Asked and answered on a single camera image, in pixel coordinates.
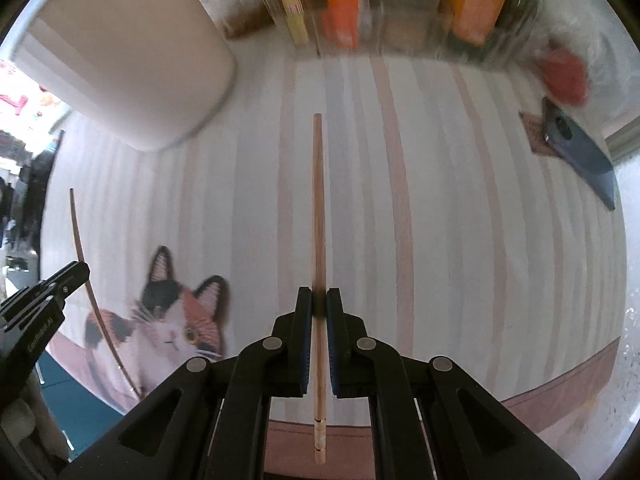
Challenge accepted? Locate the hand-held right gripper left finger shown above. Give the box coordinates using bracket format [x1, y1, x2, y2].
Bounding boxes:
[60, 286, 313, 480]

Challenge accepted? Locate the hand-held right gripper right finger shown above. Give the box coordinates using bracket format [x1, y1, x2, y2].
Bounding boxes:
[326, 287, 581, 480]

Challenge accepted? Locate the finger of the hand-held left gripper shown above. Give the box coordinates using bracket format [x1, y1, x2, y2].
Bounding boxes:
[0, 289, 66, 333]
[30, 261, 91, 297]

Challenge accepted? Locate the dark wooden chopstick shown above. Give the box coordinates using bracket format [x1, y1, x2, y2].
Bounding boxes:
[69, 188, 146, 401]

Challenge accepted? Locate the light wooden chopstick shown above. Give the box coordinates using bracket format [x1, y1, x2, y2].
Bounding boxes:
[311, 113, 328, 463]

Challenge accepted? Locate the white utensil cup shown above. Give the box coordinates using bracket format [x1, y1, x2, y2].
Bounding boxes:
[10, 0, 237, 152]

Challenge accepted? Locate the person's left forearm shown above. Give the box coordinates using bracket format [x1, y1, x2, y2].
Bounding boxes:
[0, 380, 71, 480]

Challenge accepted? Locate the dark bundle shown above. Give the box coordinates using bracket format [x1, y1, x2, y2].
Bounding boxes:
[0, 130, 63, 261]

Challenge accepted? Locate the striped cat print mat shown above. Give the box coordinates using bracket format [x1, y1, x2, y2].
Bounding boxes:
[40, 45, 626, 480]

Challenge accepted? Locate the brown coaster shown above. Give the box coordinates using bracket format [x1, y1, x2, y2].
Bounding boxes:
[519, 111, 558, 158]

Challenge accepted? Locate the blue smartphone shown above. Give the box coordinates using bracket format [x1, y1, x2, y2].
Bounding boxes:
[541, 97, 617, 211]

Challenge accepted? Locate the clear plastic organiser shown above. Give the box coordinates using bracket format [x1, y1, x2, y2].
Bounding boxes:
[305, 0, 501, 61]

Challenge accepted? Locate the orange bottle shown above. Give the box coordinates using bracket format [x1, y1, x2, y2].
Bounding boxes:
[320, 0, 363, 51]

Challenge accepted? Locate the yellow box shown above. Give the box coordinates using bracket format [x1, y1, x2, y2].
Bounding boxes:
[262, 0, 311, 46]

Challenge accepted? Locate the red round object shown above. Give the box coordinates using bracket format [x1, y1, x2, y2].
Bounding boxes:
[537, 47, 591, 108]

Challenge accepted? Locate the orange box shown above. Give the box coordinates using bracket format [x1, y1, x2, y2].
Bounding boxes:
[442, 0, 521, 46]

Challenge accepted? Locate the colourful wall poster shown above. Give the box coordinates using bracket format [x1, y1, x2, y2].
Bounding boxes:
[0, 60, 66, 136]

